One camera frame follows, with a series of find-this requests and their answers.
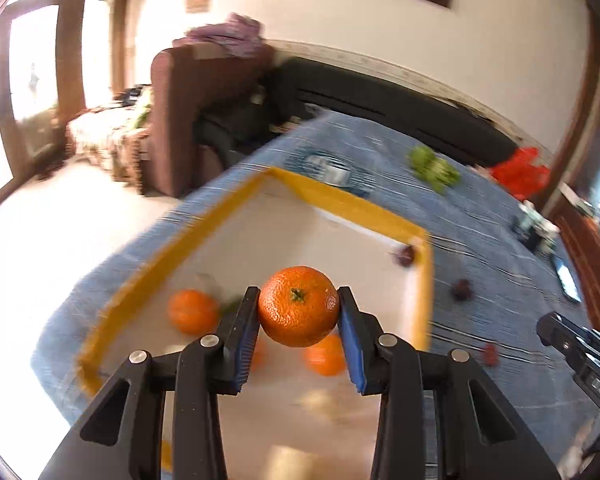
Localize large orange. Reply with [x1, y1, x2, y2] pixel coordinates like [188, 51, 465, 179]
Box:
[258, 266, 340, 348]

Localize small dark plum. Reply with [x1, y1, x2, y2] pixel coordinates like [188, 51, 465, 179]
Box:
[393, 244, 416, 268]

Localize leafy small orange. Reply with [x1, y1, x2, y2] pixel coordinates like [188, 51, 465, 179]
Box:
[220, 296, 266, 372]

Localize right hand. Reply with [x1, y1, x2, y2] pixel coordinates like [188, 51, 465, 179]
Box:
[557, 419, 595, 480]

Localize black smartphone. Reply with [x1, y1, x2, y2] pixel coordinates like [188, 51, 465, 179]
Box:
[550, 254, 582, 304]

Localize yellow cardboard tray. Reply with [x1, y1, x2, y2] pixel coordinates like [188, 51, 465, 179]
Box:
[65, 177, 426, 479]

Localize red strawberry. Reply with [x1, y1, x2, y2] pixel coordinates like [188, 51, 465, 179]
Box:
[482, 342, 500, 367]

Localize wooden cabinet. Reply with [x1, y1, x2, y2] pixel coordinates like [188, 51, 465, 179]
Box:
[531, 24, 600, 332]

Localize black box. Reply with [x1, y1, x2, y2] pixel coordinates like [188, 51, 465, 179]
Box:
[522, 226, 544, 254]

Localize blue plaid tablecloth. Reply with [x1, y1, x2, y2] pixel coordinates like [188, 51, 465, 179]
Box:
[33, 113, 596, 479]

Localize red plastic bag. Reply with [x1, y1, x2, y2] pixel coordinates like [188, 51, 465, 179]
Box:
[489, 146, 550, 202]

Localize green lettuce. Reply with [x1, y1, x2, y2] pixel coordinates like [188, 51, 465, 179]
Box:
[408, 145, 460, 194]

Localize patterned sofa cover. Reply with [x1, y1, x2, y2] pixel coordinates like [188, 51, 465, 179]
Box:
[65, 84, 154, 195]

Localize black sofa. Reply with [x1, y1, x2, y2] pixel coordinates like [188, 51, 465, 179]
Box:
[199, 58, 517, 169]

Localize brown armchair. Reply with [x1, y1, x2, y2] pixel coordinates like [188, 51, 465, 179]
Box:
[147, 42, 274, 197]

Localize purple cloth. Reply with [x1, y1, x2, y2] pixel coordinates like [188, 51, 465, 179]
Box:
[172, 13, 264, 58]

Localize wooden glass doors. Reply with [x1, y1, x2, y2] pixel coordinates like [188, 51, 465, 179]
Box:
[0, 0, 128, 203]

